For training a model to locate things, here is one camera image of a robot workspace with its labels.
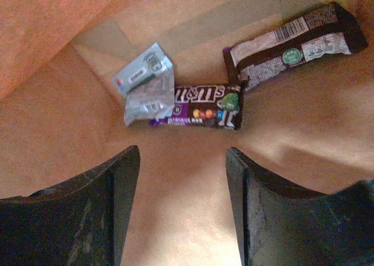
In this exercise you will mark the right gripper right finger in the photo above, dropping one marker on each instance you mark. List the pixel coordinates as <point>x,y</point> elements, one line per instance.
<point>279,222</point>

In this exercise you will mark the dark snack bar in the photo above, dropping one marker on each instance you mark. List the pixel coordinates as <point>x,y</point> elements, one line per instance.
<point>328,29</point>

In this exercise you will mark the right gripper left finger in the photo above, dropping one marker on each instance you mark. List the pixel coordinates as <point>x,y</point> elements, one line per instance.
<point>81,221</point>

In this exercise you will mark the red brown paper bag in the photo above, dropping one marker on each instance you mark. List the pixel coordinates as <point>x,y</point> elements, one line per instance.
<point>61,115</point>

